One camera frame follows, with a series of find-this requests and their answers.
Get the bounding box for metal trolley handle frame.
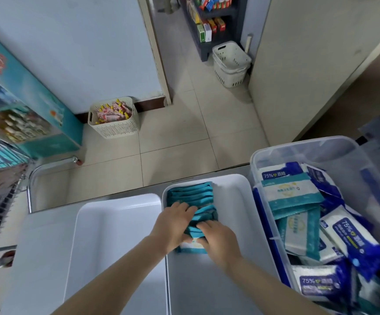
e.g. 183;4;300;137
27;156;83;214

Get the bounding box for person's right hand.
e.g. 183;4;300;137
185;220;243;269

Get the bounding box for white plastic tray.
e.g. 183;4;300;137
162;174;284;315
63;193;168;315

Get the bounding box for pile of pink snack sachets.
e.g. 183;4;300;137
94;99;133;124

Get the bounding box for beige counter cabinet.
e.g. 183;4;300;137
248;0;380;147

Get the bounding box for teal display stand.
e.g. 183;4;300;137
0;22;84;158

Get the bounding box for person's left forearm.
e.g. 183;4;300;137
50;238;169;315

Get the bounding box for person's right forearm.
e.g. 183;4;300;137
221;256;326;315

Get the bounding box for cream slotted basket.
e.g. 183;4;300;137
88;96;141;140

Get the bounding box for beige door frame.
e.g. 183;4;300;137
137;0;173;106

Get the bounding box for teal white wipe packet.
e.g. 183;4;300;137
261;178;324;221
276;207;322;260

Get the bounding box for person's left hand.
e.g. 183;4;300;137
150;202;199;256

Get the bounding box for clear plastic storage bin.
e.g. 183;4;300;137
249;136;380;315

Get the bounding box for rows of colourful boxes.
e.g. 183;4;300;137
185;0;235;43

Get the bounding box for pile of blue wipe packs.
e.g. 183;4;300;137
258;161;380;315

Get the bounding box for white slotted basket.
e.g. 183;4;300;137
212;41;252;88

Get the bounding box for row of teal wipe packets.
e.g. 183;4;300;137
166;182;219;254

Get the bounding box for dark grey shelf rack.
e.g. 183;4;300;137
179;0;248;62

